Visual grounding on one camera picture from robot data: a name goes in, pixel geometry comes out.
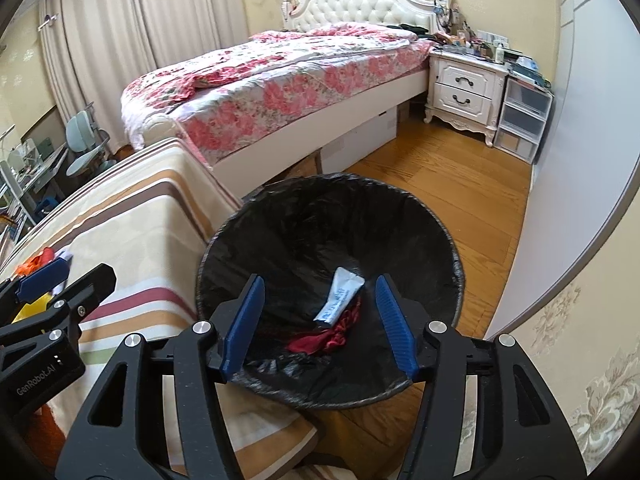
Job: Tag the black lined waste bin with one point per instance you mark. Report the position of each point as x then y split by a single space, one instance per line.
300 240

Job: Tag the pale green office chair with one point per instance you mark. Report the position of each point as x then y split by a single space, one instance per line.
80 127

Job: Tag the beige curtain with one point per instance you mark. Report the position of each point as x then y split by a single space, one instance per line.
190 5
95 50

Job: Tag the orange plastic bag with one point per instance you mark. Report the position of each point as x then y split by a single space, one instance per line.
34 264

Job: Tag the clear plastic drawer unit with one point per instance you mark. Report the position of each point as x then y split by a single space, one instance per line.
520 120

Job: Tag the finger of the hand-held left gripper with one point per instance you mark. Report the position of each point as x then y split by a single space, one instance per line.
95 282
42 278

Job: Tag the white storage box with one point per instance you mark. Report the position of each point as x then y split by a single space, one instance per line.
360 142

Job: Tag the floral quilt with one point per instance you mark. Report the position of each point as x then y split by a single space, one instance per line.
310 50

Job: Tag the glass desk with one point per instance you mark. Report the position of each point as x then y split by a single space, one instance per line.
45 162

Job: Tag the red crumpled wrapper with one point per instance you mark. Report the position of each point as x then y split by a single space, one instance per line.
325 342

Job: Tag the stack of books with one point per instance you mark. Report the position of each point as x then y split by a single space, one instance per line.
530 72

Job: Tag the floral bed sheet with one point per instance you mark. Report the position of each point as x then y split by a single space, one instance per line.
300 92

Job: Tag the white squeeze tube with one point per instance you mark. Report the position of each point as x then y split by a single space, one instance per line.
337 295

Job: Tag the floral pink bed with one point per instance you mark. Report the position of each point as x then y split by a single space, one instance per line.
360 5

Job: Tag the white bookshelf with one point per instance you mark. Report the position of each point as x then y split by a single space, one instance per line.
10 210

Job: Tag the dark clothing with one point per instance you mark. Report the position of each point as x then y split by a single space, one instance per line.
407 27

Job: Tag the white wardrobe door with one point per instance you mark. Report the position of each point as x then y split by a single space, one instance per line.
575 160

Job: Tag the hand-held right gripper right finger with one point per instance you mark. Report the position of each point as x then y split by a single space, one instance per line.
395 330

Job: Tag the small white bottle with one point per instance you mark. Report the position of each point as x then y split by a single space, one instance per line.
499 54

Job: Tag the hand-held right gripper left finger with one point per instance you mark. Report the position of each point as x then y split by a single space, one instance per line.
244 327

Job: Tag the striped beige blanket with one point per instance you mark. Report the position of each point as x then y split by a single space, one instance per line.
150 220

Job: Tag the yellow foam net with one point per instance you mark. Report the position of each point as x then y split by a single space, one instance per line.
27 312

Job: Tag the clutter of small items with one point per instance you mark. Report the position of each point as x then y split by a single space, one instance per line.
465 37

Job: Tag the white nightstand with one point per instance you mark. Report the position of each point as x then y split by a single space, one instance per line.
462 92

